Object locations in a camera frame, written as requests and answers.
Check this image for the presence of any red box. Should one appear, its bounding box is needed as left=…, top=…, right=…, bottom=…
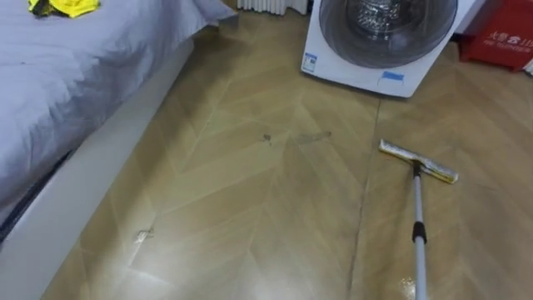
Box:
left=458, top=0, right=533, bottom=73

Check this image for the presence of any small paper scrap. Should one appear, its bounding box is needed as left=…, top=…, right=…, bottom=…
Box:
left=133, top=227, right=155, bottom=244

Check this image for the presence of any yellow and black cloth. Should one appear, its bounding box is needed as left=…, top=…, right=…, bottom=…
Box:
left=27, top=0, right=102, bottom=19

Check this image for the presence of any grey bed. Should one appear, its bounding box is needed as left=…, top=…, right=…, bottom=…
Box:
left=0, top=0, right=239, bottom=300

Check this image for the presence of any white washing machine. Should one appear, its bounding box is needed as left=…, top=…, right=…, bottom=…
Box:
left=300, top=0, right=486, bottom=99

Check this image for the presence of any mop with silver pole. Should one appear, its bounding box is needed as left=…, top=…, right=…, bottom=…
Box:
left=377, top=138, right=460, bottom=300

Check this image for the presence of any white radiator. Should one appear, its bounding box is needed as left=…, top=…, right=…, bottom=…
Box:
left=237, top=0, right=310, bottom=17

